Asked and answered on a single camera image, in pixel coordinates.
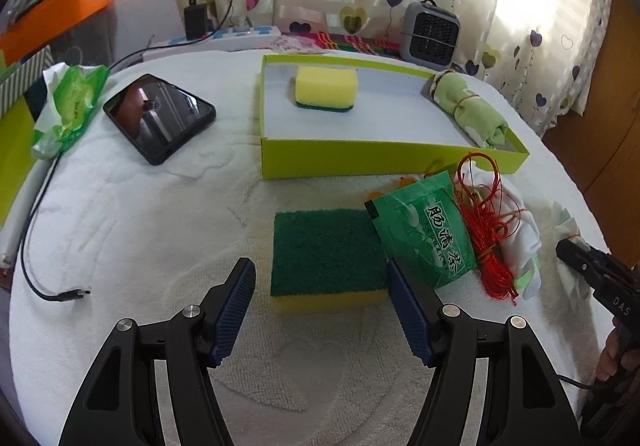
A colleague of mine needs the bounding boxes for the black smartphone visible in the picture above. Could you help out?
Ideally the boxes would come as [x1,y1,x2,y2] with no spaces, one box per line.
[102,74,217,167]

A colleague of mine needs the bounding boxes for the green foil packet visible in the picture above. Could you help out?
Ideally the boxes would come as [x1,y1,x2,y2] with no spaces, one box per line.
[364,172,478,289]

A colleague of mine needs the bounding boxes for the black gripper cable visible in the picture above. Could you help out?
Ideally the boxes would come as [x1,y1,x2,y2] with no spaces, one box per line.
[557,375,597,391]

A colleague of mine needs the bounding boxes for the person's right hand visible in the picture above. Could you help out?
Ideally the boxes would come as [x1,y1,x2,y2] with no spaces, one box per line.
[596,333,625,382]

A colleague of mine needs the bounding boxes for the green tissue pack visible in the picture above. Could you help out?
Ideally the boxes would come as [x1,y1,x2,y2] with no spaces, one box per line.
[31,63,110,161]

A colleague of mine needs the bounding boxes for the red tassel cord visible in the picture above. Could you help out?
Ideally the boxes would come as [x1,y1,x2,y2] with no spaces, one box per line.
[452,152,526,307]

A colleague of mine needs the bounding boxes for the pink patterned plastic packet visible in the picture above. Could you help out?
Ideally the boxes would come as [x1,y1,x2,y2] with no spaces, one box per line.
[270,36,326,55]

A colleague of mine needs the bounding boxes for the black looped charger cable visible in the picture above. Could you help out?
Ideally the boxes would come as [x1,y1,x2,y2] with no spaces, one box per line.
[187,0,236,32]

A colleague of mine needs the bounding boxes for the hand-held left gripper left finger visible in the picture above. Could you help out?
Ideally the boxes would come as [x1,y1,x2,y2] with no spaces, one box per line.
[59,257,257,446]

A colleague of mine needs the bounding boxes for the black usb cable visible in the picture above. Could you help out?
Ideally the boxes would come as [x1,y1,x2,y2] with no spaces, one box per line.
[19,40,168,304]

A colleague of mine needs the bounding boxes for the green topped yellow sponge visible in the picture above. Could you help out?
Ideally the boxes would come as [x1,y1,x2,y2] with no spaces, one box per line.
[270,210,391,315]

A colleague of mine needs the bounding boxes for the white sock bundle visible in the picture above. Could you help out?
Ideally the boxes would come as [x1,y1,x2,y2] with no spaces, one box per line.
[470,166,543,299]
[550,203,596,307]

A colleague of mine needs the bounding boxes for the lime green cardboard box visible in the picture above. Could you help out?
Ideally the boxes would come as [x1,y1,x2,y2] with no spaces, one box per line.
[260,53,531,179]

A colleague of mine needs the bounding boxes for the grey small heater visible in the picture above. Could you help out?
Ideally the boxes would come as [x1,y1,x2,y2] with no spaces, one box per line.
[402,0,461,66]

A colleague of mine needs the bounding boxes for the yellow sponge with green base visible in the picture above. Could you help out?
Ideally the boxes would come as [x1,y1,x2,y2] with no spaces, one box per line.
[294,66,360,113]

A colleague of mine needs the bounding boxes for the wooden wardrobe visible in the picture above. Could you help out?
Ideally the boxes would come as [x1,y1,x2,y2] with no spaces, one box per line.
[542,0,640,267]

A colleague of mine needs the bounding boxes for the orange corded earplugs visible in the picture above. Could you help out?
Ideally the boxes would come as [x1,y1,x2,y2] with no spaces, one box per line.
[392,173,441,189]

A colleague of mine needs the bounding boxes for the white power strip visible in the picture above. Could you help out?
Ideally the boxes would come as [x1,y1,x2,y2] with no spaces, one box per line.
[142,26,283,61]

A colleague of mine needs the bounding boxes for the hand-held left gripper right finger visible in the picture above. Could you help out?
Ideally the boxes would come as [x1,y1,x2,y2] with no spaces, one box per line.
[386,258,583,446]

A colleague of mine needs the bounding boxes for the orange window ledge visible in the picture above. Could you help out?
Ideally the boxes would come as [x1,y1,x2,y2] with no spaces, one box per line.
[0,0,173,71]

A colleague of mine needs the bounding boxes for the black charger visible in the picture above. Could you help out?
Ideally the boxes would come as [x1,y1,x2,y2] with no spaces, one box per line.
[184,3,210,40]

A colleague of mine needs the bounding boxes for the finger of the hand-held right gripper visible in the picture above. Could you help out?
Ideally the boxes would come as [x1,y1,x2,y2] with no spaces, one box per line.
[556,238,613,294]

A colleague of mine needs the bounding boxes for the rolled light green towel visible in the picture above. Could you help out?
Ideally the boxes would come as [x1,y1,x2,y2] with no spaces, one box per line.
[427,70,510,149]

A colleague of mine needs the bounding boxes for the colourful striped mat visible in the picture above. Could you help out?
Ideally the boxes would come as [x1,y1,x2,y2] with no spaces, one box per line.
[272,30,406,59]

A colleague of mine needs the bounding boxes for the lime green cardboard lid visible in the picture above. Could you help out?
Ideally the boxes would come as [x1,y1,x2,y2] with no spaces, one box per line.
[0,93,53,231]

